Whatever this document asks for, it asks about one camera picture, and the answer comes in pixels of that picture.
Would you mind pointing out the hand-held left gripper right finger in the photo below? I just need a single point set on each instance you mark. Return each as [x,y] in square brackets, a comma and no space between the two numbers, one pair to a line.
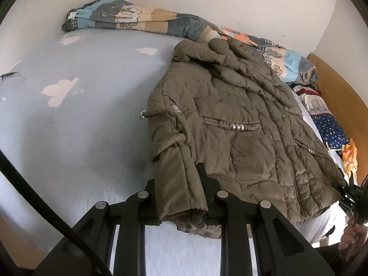
[212,204]

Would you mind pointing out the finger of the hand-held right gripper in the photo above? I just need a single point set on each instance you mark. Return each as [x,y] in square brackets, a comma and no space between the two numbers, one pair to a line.
[340,188]

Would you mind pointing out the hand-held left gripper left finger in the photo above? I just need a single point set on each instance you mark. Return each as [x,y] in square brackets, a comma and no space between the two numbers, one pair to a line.
[151,201]

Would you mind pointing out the olive quilted puffer jacket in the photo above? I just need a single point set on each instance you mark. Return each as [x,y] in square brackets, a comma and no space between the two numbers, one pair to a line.
[244,120]

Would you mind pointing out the person's right hand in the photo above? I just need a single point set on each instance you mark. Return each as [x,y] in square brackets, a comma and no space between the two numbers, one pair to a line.
[349,237]

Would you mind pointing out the orange floral cloth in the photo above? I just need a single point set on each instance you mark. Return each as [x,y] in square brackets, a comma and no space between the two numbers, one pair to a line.
[350,155]

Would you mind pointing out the navy star pillow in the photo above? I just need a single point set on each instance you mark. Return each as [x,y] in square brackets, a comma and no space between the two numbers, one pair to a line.
[330,126]

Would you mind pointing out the wooden headboard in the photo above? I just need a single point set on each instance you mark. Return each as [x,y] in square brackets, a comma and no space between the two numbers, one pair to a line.
[339,92]

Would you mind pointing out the light blue cloud bed sheet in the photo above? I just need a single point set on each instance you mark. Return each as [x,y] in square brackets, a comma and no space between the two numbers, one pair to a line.
[86,120]

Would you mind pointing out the patchwork cartoon quilt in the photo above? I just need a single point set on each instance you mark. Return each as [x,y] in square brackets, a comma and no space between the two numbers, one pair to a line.
[129,14]

